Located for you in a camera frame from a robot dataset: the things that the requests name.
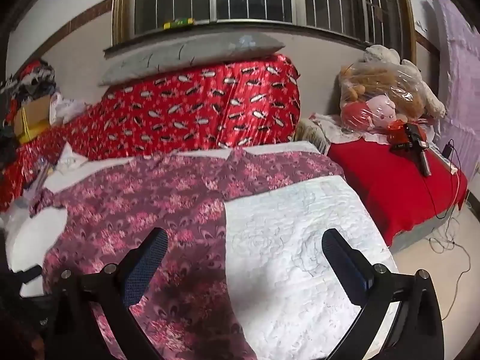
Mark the barred window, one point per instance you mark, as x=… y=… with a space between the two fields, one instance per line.
x=362 y=22

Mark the red penguin print quilt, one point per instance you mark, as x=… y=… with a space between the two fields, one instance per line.
x=223 y=105

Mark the lilac curtain cloth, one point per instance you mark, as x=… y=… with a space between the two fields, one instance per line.
x=458 y=84

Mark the red blanket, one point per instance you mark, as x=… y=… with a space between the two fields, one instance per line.
x=393 y=190

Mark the black handheld device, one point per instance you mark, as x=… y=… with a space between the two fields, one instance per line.
x=409 y=137

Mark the pile of dark clothes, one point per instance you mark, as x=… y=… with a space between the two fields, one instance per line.
x=36 y=80

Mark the white teddy bear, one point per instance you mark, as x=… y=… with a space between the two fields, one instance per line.
x=376 y=53

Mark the green yellow box on sill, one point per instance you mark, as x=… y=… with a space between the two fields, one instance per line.
x=178 y=23

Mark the purple pink floral garment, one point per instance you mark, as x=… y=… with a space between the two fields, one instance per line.
x=186 y=311

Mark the grey pillow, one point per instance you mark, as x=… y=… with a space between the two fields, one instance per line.
x=190 y=52

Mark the cardboard box with yellow strap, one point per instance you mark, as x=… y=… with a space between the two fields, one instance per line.
x=32 y=119

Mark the white plastic bag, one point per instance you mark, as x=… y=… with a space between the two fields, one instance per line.
x=69 y=160

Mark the white quilted bed sheet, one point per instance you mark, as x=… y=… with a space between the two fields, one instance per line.
x=283 y=292

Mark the plastic bag of plush toys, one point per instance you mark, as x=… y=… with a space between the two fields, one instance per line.
x=375 y=95

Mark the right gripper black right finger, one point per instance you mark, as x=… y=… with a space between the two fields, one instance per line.
x=417 y=328

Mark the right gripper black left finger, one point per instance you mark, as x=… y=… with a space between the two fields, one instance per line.
x=115 y=288

